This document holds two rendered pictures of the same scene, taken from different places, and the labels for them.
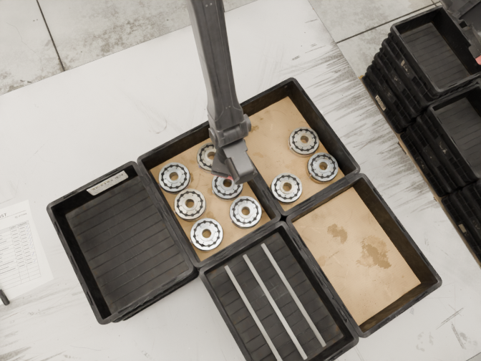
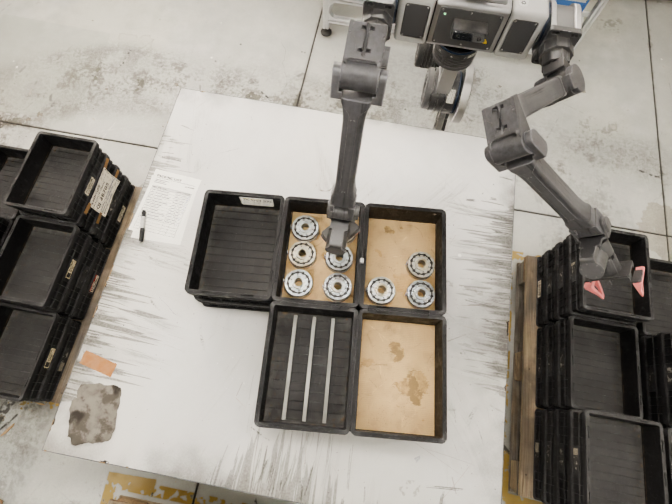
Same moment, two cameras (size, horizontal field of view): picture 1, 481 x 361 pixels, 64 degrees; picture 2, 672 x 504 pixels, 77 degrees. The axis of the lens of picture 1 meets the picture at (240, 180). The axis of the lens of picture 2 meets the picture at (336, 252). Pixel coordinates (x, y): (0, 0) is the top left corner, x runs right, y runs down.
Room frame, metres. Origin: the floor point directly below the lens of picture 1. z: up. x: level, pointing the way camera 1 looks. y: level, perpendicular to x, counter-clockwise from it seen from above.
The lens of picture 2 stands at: (-0.06, -0.26, 2.35)
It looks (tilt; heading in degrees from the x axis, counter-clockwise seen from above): 70 degrees down; 37
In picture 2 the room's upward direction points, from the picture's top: 3 degrees clockwise
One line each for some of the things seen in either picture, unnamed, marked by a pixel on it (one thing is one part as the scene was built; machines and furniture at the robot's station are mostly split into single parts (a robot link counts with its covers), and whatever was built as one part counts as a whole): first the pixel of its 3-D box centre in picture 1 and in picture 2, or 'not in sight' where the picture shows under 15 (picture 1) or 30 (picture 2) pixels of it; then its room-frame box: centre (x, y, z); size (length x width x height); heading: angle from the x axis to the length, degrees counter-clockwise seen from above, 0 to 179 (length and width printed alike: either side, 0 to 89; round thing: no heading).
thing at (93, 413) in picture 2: not in sight; (93, 414); (-0.61, 0.37, 0.71); 0.22 x 0.19 x 0.01; 29
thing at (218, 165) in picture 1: (228, 151); (340, 227); (0.35, 0.04, 1.18); 0.10 x 0.07 x 0.07; 170
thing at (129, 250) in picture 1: (124, 241); (239, 248); (0.16, 0.35, 0.87); 0.40 x 0.30 x 0.11; 35
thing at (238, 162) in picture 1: (237, 151); (340, 228); (0.32, 0.01, 1.27); 0.11 x 0.09 x 0.12; 29
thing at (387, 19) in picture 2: not in sight; (375, 28); (0.79, 0.28, 1.45); 0.09 x 0.08 x 0.12; 119
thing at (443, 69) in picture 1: (417, 74); (587, 284); (1.19, -0.87, 0.37); 0.40 x 0.30 x 0.45; 29
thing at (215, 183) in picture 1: (227, 183); (339, 257); (0.37, 0.04, 0.86); 0.10 x 0.10 x 0.01
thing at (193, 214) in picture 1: (190, 203); (302, 253); (0.29, 0.16, 0.86); 0.10 x 0.10 x 0.01
